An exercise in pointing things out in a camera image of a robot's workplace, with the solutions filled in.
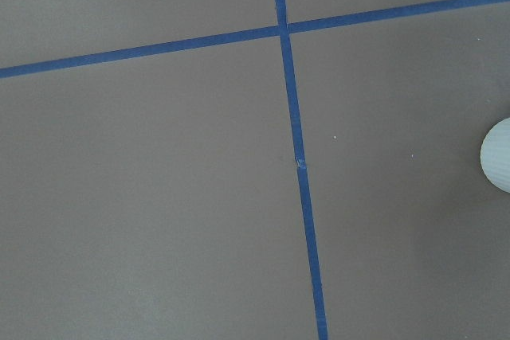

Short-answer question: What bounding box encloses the white ceramic mug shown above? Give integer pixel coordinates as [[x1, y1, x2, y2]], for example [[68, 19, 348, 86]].
[[480, 118, 510, 193]]

